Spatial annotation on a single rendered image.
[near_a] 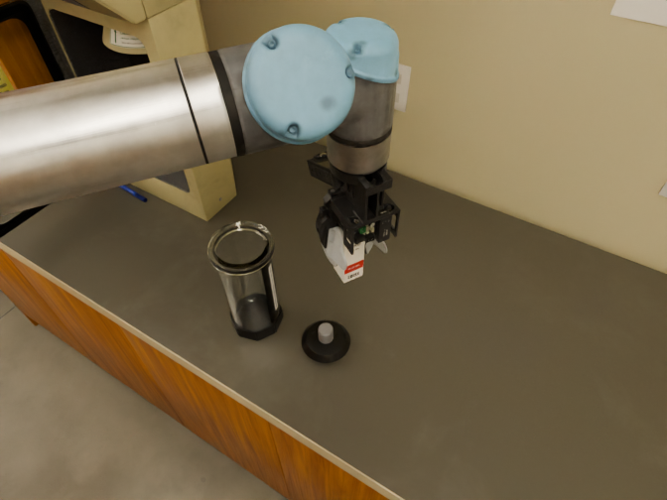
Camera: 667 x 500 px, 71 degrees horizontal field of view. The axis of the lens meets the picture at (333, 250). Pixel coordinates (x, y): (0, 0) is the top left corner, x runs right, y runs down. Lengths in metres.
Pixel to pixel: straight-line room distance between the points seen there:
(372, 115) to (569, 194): 0.75
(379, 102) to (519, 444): 0.62
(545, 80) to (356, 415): 0.73
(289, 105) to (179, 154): 0.08
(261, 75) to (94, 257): 0.90
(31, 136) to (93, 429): 1.76
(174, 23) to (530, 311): 0.86
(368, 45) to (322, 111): 0.16
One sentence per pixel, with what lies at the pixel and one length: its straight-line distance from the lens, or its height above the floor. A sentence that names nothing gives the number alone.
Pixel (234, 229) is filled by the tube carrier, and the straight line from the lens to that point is 0.81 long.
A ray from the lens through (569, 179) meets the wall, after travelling 1.15.
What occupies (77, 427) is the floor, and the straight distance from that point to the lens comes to 2.07.
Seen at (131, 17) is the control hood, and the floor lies 1.42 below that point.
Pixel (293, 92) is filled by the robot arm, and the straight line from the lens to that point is 0.31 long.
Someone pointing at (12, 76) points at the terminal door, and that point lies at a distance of 1.14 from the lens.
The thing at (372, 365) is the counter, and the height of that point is 0.94.
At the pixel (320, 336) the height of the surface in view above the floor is 0.99.
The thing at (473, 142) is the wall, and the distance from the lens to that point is 1.16.
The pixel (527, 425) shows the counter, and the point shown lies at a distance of 0.91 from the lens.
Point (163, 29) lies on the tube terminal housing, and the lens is 0.92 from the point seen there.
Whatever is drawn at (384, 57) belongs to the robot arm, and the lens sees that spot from 0.47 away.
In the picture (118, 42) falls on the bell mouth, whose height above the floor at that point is 1.33.
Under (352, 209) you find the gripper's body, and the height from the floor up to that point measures 1.32.
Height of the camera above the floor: 1.73
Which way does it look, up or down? 49 degrees down
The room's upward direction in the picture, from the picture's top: straight up
